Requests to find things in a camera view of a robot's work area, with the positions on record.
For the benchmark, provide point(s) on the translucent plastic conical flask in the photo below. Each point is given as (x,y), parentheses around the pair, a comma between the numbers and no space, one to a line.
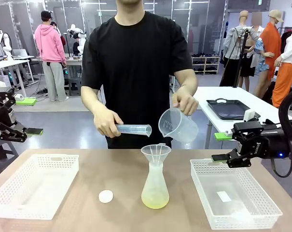
(155,193)

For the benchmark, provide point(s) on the person's right hand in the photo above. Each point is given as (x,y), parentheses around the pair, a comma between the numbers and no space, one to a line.
(107,123)

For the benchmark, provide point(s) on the clear graduated cylinder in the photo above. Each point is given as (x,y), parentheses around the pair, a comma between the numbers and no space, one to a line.
(136,129)

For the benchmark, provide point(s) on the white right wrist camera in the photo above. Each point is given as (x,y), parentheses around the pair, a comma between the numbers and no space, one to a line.
(249,114)

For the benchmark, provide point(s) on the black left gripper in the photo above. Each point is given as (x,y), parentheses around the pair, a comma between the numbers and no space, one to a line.
(3,113)

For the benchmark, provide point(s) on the mannequin in orange trousers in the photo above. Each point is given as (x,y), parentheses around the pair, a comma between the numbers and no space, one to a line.
(284,79)

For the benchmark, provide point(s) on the clear plastic measuring jug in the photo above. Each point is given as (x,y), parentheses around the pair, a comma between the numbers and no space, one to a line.
(179,128)

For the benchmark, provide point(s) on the person in black t-shirt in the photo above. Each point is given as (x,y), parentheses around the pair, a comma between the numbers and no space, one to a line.
(136,60)

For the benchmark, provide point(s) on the white round flask cap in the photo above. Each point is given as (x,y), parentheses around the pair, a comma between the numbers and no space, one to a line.
(106,196)

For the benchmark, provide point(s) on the white paper label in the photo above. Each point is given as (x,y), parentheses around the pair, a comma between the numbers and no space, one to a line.
(224,196)

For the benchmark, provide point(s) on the mannequin in orange robe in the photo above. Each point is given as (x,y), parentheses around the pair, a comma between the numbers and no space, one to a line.
(272,43)

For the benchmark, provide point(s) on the mannequin in blue patterned dress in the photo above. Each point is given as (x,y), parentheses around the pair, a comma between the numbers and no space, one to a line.
(261,62)

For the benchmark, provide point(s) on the black camera tripod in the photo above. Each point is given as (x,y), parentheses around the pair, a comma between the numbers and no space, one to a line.
(242,48)

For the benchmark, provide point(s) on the person's left hand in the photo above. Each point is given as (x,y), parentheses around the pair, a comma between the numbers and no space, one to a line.
(186,101)

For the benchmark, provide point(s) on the grey step stool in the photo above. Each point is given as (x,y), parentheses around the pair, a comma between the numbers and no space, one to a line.
(75,87)

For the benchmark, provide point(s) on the translucent plastic funnel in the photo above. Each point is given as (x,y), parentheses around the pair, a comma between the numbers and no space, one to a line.
(155,152)

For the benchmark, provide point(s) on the white perforated plastic basket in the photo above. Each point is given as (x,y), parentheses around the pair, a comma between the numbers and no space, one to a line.
(20,203)
(232,220)

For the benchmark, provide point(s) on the long white desk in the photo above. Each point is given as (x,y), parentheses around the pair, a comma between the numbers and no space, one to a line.
(5,64)

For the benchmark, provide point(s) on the person's left forearm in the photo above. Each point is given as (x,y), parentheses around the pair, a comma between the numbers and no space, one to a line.
(186,79)

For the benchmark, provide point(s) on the person's right forearm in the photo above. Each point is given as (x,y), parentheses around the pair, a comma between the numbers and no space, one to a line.
(92,101)

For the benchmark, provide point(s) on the person in dark red top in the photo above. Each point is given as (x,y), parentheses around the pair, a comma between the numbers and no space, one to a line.
(63,41)

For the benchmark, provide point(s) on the white side table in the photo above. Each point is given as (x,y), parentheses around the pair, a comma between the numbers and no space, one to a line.
(208,93)

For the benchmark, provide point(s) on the grey plastic stool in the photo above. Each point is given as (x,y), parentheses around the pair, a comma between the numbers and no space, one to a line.
(3,154)

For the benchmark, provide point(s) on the grey work desk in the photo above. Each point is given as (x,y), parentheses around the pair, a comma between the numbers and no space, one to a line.
(73,60)

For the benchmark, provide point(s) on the mannequin in grey shirt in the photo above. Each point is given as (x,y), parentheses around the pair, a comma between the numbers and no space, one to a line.
(233,41)

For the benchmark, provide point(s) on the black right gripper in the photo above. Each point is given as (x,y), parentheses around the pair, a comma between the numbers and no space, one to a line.
(273,145)

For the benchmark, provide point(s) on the wooden shoe rack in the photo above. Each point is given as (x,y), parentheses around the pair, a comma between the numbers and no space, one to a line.
(206,65)

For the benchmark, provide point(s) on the person in pink hoodie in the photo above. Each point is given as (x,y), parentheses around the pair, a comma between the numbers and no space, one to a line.
(50,43)

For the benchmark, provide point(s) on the black plastic tray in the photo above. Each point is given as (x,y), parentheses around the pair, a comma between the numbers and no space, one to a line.
(232,110)

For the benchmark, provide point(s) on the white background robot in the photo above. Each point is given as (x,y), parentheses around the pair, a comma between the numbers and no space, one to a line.
(81,42)
(6,42)

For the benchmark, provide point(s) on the grey laptop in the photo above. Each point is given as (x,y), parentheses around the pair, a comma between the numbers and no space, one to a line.
(20,53)

